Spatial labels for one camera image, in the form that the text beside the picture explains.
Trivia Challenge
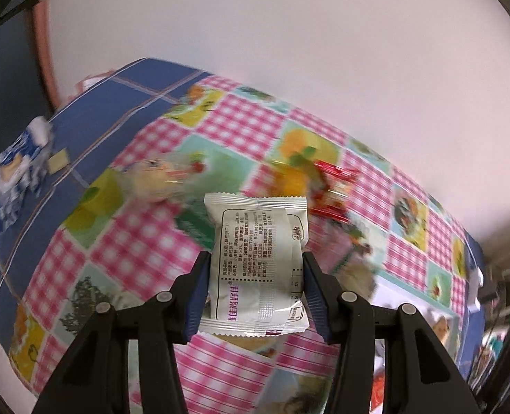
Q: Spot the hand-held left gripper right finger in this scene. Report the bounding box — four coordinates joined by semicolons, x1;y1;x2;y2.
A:
302;251;482;414

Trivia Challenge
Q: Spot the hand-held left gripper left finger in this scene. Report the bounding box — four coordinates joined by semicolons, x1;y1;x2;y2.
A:
31;250;213;414

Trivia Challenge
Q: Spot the white packet with magenta print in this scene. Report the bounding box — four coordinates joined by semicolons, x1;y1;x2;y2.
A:
197;193;311;338

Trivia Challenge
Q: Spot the green snack packet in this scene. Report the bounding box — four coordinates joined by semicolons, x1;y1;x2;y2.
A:
174;207;215;248

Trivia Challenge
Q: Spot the clear packet of small buns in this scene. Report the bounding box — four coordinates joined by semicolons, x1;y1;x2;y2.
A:
123;153;208;203

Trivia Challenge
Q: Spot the pink checked fruit-print tablecloth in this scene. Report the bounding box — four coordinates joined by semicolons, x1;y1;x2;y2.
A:
9;75;471;414

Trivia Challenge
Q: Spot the red cartoon snack packet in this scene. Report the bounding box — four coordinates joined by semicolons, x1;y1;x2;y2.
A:
309;159;359;220

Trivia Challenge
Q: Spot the yellow snack packet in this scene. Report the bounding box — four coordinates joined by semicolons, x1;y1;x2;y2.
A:
272;159;320;199

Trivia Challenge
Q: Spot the white power strip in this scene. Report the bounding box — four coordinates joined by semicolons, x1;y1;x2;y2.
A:
468;267;484;311

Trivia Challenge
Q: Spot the small beige block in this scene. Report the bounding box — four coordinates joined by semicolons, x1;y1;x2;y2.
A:
48;149;71;173

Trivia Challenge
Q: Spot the checkered picture tablecloth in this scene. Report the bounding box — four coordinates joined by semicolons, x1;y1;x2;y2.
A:
0;57;489;380

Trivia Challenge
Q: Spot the crumpled blue white packet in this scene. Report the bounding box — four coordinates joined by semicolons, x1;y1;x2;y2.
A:
0;116;55;234

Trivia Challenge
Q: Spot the pink door frame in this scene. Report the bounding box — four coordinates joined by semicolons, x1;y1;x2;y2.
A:
33;0;63;110

